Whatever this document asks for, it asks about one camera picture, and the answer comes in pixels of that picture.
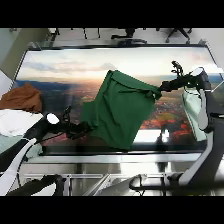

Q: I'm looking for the white garment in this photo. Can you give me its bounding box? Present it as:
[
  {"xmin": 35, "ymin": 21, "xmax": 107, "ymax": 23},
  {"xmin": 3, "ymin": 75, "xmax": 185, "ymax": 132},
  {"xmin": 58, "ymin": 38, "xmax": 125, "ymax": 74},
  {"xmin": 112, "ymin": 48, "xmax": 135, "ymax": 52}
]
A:
[{"xmin": 0, "ymin": 109, "xmax": 45, "ymax": 138}]

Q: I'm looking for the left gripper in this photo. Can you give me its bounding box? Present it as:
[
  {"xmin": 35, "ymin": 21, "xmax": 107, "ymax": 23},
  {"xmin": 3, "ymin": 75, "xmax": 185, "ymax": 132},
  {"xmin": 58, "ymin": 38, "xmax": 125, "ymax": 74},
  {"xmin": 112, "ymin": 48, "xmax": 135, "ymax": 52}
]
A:
[{"xmin": 65, "ymin": 121, "xmax": 95, "ymax": 140}]

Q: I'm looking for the green T-shirt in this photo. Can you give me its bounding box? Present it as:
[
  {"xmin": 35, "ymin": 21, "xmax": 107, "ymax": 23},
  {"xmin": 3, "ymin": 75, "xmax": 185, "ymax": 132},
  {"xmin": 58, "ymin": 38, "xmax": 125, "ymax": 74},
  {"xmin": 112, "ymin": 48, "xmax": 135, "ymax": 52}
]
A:
[{"xmin": 80, "ymin": 69, "xmax": 163, "ymax": 151}]

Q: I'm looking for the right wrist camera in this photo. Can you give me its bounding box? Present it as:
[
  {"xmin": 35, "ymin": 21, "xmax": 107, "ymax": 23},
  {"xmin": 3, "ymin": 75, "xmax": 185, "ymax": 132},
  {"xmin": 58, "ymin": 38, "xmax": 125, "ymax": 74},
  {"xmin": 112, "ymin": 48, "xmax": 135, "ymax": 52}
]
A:
[{"xmin": 170, "ymin": 60, "xmax": 185, "ymax": 79}]

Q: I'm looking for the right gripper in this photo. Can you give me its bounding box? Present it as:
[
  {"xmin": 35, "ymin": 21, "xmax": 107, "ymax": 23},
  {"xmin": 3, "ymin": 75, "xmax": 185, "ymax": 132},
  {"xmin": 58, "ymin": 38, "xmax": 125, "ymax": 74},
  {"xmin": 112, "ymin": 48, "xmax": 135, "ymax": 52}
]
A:
[{"xmin": 159, "ymin": 76, "xmax": 185, "ymax": 93}]

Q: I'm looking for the brown garment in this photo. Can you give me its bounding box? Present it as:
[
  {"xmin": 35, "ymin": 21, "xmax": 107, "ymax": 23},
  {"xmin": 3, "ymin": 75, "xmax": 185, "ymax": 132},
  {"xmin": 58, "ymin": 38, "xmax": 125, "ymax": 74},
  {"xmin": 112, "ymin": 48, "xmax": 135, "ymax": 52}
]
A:
[{"xmin": 0, "ymin": 82, "xmax": 44, "ymax": 114}]

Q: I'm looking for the pale green garment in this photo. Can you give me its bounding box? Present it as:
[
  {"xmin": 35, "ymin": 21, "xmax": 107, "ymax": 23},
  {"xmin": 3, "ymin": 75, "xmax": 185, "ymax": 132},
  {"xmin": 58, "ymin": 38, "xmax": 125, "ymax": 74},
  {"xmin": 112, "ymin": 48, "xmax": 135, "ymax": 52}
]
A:
[
  {"xmin": 181, "ymin": 87, "xmax": 208, "ymax": 143},
  {"xmin": 0, "ymin": 133, "xmax": 43, "ymax": 161}
]

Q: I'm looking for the silver frame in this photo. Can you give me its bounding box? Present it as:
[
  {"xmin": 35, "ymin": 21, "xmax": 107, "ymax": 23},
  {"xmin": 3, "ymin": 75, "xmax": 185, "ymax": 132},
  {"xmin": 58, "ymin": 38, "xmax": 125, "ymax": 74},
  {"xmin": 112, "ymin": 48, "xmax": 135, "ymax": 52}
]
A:
[{"xmin": 18, "ymin": 151, "xmax": 224, "ymax": 197}]

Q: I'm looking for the black office chair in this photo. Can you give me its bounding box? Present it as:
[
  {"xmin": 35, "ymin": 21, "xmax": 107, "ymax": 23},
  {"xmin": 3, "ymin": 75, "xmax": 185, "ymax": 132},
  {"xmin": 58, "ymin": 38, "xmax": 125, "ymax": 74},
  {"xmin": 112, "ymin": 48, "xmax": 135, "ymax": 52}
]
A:
[
  {"xmin": 110, "ymin": 27, "xmax": 148, "ymax": 46},
  {"xmin": 164, "ymin": 27, "xmax": 194, "ymax": 45}
]

